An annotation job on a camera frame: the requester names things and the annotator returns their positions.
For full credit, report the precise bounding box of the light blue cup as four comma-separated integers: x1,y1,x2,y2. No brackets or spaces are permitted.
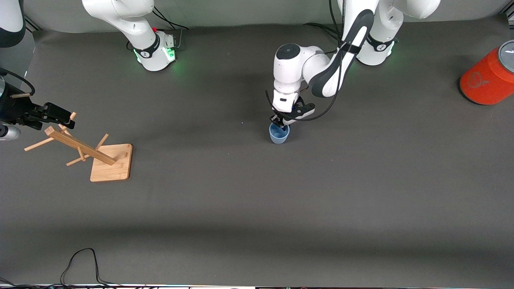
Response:
269,122,290,145

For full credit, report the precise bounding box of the wooden cup rack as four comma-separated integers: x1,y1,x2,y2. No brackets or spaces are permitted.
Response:
24,112,133,183

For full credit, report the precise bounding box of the dark grey table cover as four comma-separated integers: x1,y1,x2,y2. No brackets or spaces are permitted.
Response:
0,14,514,288

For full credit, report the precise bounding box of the orange can with grey lid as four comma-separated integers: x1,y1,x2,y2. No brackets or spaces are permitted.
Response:
459,40,514,106

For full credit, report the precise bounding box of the black left arm base cable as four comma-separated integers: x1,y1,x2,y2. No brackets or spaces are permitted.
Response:
303,22,342,36

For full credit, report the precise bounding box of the black arm base cable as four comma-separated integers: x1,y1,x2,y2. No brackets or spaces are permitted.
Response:
303,22,342,36
153,5,190,31
152,11,184,49

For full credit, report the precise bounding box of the black right arm base cable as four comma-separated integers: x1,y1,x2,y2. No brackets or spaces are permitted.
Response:
153,5,190,31
152,11,184,49

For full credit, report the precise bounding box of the thin black floor cable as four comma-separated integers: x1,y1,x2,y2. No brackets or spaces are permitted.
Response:
60,248,121,288

